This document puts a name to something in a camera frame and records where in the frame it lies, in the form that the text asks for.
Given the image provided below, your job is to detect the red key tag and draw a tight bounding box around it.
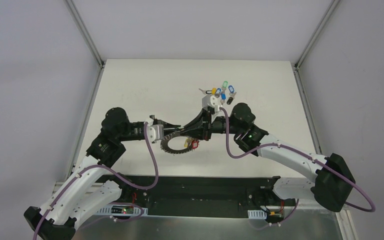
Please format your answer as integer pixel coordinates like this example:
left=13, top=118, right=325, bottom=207
left=191, top=140, right=199, bottom=149

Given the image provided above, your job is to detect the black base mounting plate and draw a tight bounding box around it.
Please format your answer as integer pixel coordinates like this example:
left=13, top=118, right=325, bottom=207
left=98, top=175, right=296, bottom=219

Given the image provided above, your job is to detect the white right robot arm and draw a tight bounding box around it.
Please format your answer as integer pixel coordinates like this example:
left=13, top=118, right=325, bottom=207
left=180, top=102, right=356, bottom=212

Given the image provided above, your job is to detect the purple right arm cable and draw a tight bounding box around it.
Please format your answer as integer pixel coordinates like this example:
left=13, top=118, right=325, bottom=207
left=219, top=106, right=377, bottom=213

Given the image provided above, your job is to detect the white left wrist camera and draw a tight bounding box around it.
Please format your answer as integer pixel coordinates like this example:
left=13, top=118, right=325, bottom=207
left=144, top=124, right=165, bottom=142

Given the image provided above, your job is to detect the loose black key tag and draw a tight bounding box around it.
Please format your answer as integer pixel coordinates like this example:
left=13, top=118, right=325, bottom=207
left=226, top=97, right=234, bottom=105

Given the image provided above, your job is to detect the silver metal ring disc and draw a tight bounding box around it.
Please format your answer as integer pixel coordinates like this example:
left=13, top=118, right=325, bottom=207
left=160, top=131, right=197, bottom=155

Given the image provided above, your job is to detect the aluminium frame rail front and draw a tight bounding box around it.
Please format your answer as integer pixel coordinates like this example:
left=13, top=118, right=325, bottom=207
left=49, top=181, right=349, bottom=211

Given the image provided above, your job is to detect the loose blue key tag right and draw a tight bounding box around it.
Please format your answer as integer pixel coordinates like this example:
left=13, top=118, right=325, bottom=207
left=228, top=85, right=236, bottom=96

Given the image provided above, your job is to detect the loose green key tag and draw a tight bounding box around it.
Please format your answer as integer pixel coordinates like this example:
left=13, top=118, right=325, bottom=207
left=221, top=81, right=228, bottom=91

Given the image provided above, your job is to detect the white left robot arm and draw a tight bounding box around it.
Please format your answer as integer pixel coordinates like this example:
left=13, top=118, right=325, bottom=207
left=24, top=107, right=182, bottom=240

